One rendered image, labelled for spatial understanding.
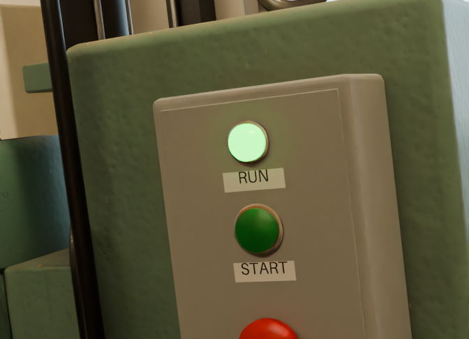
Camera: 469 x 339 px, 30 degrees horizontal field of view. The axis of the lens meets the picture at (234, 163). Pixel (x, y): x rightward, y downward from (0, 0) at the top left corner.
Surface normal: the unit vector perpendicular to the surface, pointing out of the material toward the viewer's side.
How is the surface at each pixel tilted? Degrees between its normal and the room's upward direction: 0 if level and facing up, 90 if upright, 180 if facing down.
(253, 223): 87
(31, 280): 90
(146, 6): 90
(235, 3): 90
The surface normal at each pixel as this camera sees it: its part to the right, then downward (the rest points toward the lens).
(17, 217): 0.63, -0.04
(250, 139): -0.36, 0.06
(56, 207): 0.88, -0.08
